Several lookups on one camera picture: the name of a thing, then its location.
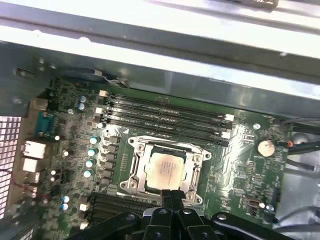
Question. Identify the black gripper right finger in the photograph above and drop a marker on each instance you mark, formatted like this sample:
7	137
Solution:
190	225

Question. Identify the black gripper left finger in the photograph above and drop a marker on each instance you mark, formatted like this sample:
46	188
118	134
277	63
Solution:
160	225

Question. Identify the metal socket cover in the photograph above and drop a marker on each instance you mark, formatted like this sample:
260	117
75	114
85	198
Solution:
143	175

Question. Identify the silver CPU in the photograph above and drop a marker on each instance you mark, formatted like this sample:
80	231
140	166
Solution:
166	170

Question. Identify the CPU socket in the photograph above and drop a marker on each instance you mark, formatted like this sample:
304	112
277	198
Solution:
130	143

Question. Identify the black RAM slot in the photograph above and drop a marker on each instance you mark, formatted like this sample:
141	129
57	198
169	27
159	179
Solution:
112	205
120	197
162	130
162	113
162	104
162	121
107	213

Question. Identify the green motherboard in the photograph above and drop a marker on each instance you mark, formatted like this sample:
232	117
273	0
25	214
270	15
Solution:
237	180

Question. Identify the teal top capacitor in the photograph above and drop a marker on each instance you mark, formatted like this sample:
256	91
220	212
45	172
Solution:
92	151
90	163
87	173
93	140

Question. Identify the silver coin battery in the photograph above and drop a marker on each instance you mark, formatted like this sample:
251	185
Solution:
266	148

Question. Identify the black PC case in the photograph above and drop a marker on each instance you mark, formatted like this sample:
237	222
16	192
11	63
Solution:
200	82

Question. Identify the silver USB port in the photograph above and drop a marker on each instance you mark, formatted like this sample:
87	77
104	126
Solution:
30	165

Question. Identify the silver network port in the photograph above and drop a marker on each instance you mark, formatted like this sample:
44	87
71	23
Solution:
33	150

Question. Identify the blue serial port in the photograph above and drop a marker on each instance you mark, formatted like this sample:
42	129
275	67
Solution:
46	123

